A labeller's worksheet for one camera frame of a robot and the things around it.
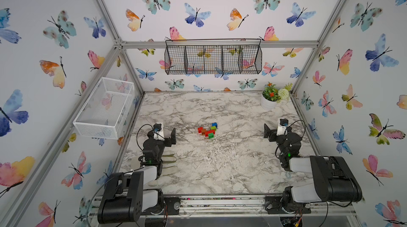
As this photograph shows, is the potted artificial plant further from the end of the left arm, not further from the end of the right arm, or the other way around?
the end of the left arm

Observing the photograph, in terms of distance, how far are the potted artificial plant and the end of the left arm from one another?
0.63m

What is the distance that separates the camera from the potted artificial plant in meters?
1.01

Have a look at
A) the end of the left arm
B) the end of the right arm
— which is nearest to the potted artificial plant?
the end of the right arm

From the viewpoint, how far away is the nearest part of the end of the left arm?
2.19ft
